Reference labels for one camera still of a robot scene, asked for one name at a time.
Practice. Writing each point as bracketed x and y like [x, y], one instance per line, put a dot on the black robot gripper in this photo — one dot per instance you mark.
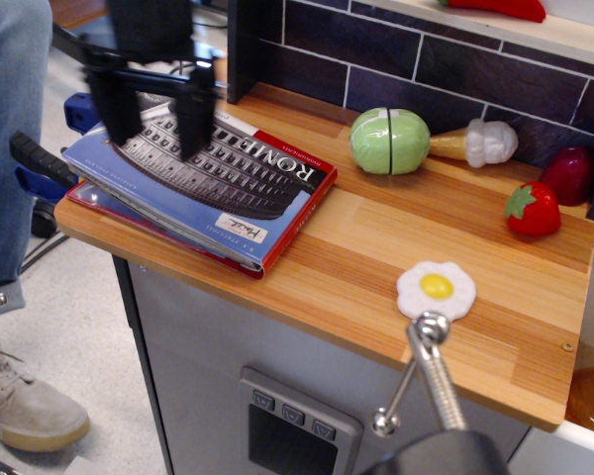
[127, 47]

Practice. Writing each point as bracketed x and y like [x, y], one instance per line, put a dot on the blue Rome picture book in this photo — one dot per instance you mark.
[241, 199]

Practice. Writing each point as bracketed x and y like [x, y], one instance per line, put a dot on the blue bar clamp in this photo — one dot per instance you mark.
[42, 174]

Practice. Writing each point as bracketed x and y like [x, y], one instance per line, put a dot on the person leg in jeans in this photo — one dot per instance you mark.
[25, 35]

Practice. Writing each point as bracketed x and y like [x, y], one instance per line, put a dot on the green toy cabbage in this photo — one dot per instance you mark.
[387, 141]

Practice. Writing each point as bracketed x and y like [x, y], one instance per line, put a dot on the toy ice cream cone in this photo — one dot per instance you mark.
[478, 144]

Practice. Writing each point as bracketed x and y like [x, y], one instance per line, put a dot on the beige suede shoe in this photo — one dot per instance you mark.
[34, 416]

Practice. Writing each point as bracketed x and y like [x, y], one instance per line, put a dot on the toy fried egg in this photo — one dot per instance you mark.
[443, 288]

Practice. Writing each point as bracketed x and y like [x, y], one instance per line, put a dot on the grey toy oven panel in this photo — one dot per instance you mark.
[285, 431]

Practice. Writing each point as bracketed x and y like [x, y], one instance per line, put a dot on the silver metal clamp screw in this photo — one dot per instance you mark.
[426, 334]

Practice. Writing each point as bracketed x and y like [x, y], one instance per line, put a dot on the red toy chili pepper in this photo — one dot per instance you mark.
[531, 10]

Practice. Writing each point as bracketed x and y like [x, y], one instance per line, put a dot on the red toy strawberry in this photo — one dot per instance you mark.
[533, 210]

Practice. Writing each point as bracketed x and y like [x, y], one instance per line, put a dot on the dark red toy fruit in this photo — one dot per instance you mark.
[570, 175]

